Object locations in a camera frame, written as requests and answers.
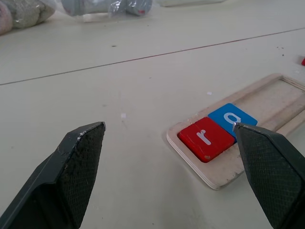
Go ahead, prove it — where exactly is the wooden letter tray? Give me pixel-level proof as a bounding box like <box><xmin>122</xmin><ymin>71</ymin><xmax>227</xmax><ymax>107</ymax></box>
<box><xmin>166</xmin><ymin>73</ymin><xmax>305</xmax><ymax>191</ymax></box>

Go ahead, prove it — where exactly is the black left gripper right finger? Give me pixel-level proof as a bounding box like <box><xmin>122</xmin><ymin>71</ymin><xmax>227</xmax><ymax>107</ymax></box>
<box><xmin>232</xmin><ymin>122</ymin><xmax>305</xmax><ymax>229</ymax></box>

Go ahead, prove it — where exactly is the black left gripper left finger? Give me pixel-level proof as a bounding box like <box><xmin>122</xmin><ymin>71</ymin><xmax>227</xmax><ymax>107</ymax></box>
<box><xmin>0</xmin><ymin>121</ymin><xmax>107</xmax><ymax>229</ymax></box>

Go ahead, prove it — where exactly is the plastic bag with pink cloth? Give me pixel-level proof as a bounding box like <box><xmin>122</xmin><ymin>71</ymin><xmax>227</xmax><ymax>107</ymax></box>
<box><xmin>0</xmin><ymin>0</ymin><xmax>56</xmax><ymax>36</ymax></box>

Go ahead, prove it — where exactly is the red letter r tile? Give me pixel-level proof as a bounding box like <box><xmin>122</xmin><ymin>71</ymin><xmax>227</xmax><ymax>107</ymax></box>
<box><xmin>177</xmin><ymin>116</ymin><xmax>235</xmax><ymax>164</ymax></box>

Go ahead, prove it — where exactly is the blue letter tile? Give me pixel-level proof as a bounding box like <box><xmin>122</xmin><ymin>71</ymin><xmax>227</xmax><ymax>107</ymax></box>
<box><xmin>207</xmin><ymin>103</ymin><xmax>258</xmax><ymax>144</ymax></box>

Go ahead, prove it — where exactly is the plastic bag with grey items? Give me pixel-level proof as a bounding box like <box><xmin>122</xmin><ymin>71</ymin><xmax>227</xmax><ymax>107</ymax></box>
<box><xmin>61</xmin><ymin>0</ymin><xmax>153</xmax><ymax>23</ymax></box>

